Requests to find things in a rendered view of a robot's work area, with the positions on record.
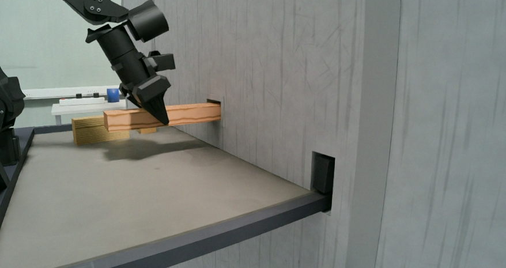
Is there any light wooden board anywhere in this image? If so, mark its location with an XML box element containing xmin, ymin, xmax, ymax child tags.
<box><xmin>103</xmin><ymin>102</ymin><xmax>221</xmax><ymax>133</ymax></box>

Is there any light wooden block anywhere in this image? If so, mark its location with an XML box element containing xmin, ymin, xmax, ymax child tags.
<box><xmin>137</xmin><ymin>127</ymin><xmax>156</xmax><ymax>134</ymax></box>
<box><xmin>71</xmin><ymin>115</ymin><xmax>130</xmax><ymax>145</ymax></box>

